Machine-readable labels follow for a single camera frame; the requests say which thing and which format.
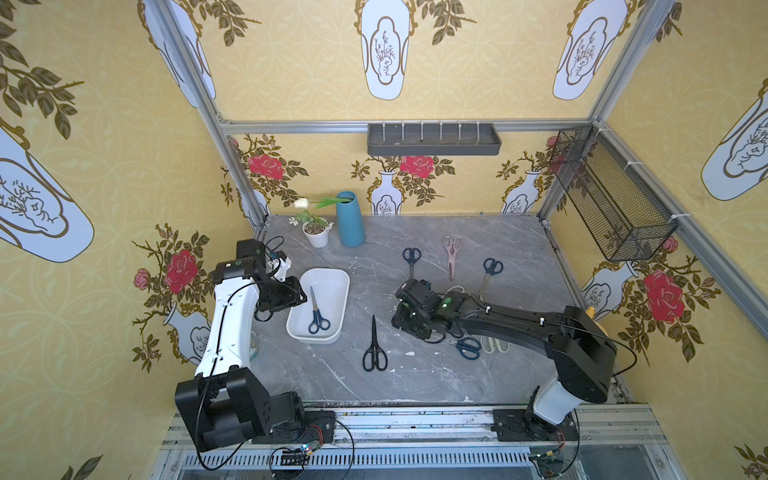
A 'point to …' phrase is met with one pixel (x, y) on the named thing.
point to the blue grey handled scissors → (324, 323)
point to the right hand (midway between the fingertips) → (387, 331)
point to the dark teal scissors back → (411, 256)
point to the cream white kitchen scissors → (457, 286)
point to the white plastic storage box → (331, 287)
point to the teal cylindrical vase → (350, 227)
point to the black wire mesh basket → (628, 221)
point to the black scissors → (375, 357)
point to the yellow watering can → (591, 311)
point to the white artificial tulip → (303, 203)
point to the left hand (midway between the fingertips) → (295, 299)
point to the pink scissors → (452, 245)
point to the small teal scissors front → (469, 348)
